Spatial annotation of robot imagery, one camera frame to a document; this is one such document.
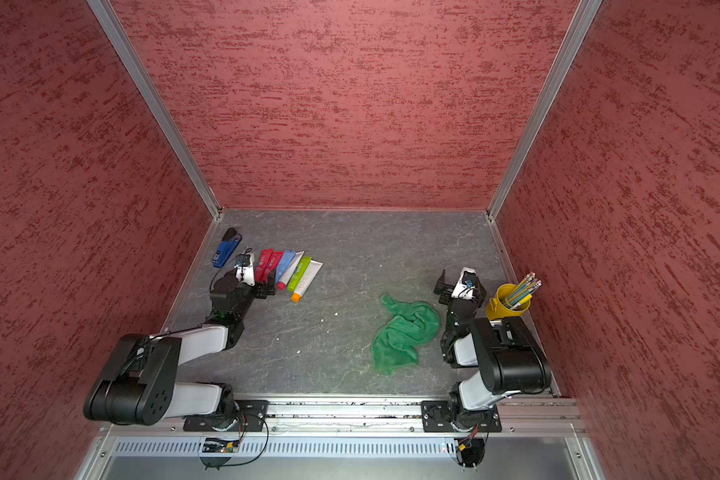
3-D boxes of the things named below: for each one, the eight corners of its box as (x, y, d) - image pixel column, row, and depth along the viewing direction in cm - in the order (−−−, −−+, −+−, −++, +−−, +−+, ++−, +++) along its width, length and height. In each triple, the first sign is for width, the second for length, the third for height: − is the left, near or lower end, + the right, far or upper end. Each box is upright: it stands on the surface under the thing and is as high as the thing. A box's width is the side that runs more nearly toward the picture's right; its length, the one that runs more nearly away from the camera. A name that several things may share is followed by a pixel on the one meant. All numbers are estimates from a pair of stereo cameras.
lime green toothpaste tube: (287, 290, 100) (286, 287, 98) (304, 259, 108) (303, 255, 107) (294, 292, 99) (293, 288, 98) (311, 260, 108) (310, 256, 106)
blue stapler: (213, 267, 106) (208, 259, 102) (231, 234, 116) (227, 227, 112) (226, 268, 106) (221, 261, 102) (243, 236, 115) (239, 228, 112)
